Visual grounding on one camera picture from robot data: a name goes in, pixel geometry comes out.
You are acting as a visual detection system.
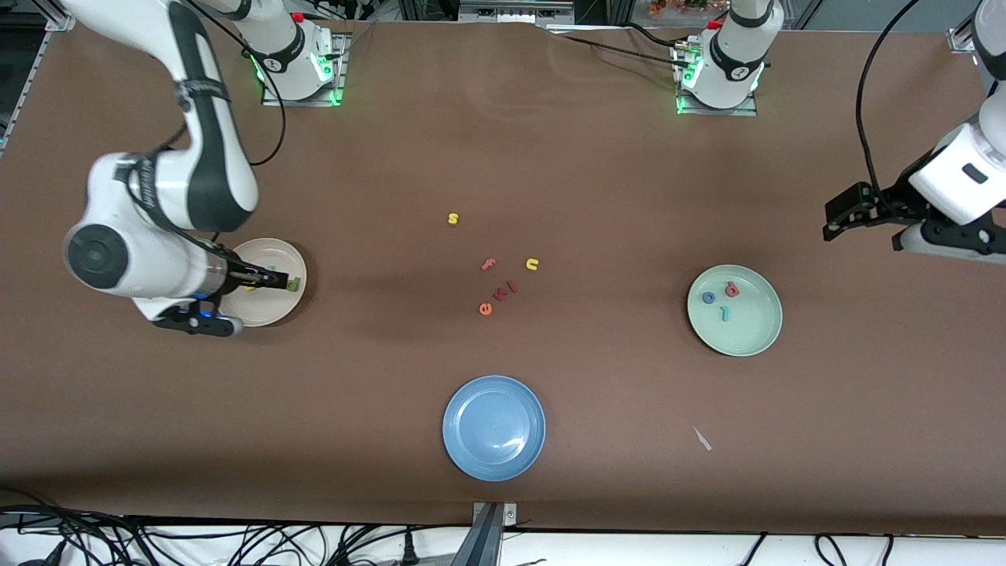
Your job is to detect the brown table cover sheet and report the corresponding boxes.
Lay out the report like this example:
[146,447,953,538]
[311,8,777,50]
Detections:
[0,12,1006,537]

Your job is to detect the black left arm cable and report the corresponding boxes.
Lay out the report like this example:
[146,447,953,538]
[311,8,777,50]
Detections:
[855,0,922,201]

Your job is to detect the black equipment box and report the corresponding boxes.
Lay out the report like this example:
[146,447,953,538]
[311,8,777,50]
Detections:
[458,0,576,24]

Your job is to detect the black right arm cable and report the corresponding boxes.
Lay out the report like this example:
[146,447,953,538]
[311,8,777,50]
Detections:
[169,0,288,167]

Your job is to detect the pale green plate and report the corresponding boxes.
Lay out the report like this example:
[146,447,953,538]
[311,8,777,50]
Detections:
[687,265,784,358]

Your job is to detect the black cable on table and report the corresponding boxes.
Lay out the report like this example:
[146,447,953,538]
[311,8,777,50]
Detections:
[550,22,686,72]

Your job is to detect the orange artificial flowers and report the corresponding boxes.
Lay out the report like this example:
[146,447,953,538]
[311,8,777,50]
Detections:
[648,0,728,18]

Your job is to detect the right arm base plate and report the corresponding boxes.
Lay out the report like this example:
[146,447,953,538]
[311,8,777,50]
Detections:
[259,31,348,107]

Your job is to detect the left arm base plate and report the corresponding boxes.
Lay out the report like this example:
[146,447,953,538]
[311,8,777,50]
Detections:
[672,35,760,117]

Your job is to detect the aluminium frame rail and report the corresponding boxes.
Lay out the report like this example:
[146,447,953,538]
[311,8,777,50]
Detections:
[0,31,50,152]

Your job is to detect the aluminium profile post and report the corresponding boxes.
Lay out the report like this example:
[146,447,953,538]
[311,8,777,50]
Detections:
[452,502,520,566]

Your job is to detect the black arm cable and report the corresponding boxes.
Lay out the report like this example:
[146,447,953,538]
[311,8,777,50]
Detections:
[855,0,922,201]
[169,0,288,167]

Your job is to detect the blue plate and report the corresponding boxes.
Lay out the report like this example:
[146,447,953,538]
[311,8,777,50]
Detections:
[442,375,547,482]

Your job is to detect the black floor cable bundle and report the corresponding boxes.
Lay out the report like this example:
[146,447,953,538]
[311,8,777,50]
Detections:
[0,487,472,566]

